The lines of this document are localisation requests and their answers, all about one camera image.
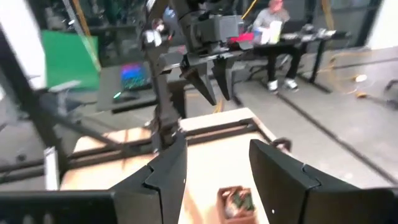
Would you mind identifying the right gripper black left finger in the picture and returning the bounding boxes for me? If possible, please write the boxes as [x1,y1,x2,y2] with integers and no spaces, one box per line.
[111,132,189,224]

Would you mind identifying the green board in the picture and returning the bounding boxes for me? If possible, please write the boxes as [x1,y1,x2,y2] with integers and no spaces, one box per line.
[42,29,100,91]

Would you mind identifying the pale carton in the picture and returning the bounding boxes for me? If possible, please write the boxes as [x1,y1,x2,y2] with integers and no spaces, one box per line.
[269,20,283,44]

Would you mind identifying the yellow hanging cable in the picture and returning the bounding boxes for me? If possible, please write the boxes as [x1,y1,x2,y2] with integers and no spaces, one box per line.
[70,0,103,73]

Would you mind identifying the black laptop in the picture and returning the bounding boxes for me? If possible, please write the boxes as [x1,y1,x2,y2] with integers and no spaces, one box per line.
[281,19,307,34]

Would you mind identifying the dark grey desk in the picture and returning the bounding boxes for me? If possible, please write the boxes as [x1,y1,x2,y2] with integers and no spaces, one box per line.
[95,60,187,113]

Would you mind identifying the person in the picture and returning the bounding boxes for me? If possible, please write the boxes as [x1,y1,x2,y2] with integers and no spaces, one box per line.
[253,0,301,94]

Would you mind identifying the black office desk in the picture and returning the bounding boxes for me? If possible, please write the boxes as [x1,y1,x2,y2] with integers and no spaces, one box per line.
[228,29,352,94]

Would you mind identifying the wooden three-compartment tray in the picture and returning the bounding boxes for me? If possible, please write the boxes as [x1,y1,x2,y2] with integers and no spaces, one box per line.
[216,185,259,224]

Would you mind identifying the backlit black keyboard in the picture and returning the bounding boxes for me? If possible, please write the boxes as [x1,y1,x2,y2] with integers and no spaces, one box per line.
[119,62,150,91]

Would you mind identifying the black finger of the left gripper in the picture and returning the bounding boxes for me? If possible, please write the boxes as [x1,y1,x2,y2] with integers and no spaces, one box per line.
[213,57,237,102]
[180,63,218,106]

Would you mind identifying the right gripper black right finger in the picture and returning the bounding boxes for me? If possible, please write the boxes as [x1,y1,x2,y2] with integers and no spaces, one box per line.
[248,139,359,224]

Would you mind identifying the black computer mouse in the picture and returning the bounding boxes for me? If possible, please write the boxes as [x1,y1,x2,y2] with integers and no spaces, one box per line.
[111,89,139,103]

